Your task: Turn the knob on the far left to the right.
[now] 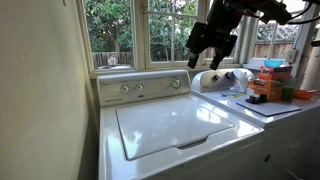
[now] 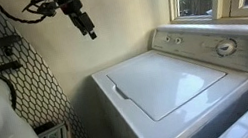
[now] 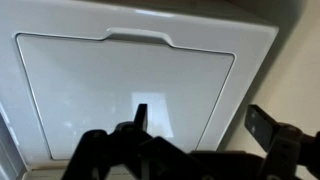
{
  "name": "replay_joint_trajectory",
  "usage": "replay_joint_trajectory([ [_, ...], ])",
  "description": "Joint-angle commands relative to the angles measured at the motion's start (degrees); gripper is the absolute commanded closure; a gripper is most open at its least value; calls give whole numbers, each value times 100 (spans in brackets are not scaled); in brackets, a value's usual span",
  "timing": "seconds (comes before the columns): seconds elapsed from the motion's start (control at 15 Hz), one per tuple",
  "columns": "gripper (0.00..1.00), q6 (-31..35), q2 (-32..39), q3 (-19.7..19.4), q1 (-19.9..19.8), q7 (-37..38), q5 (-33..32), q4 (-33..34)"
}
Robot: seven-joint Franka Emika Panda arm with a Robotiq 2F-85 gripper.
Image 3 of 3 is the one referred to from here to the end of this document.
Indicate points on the white top-load washing machine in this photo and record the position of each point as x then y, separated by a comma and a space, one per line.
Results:
204, 25

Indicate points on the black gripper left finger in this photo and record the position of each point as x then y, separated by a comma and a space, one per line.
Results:
141, 117

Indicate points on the white washer lid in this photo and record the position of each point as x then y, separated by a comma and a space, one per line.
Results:
81, 84

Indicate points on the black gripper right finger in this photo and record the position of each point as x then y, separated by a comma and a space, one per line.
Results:
261, 126

